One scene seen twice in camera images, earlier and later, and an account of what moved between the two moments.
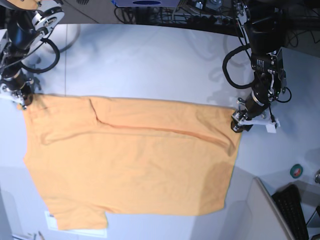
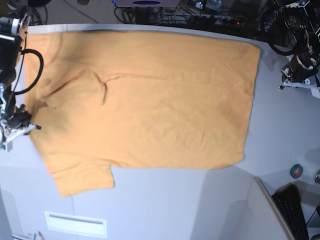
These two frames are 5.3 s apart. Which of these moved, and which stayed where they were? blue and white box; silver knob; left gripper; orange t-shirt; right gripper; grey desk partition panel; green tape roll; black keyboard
Moved: orange t-shirt; right gripper; left gripper
Stayed: grey desk partition panel; silver knob; blue and white box; black keyboard; green tape roll
